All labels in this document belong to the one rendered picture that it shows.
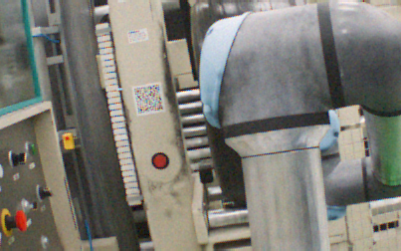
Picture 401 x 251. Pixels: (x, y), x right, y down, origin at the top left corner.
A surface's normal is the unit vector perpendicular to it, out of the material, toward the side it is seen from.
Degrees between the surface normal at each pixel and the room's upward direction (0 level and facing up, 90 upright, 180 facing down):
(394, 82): 123
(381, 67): 107
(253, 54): 73
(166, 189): 90
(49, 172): 90
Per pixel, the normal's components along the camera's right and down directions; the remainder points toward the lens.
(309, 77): -0.18, 0.33
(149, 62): 0.00, 0.07
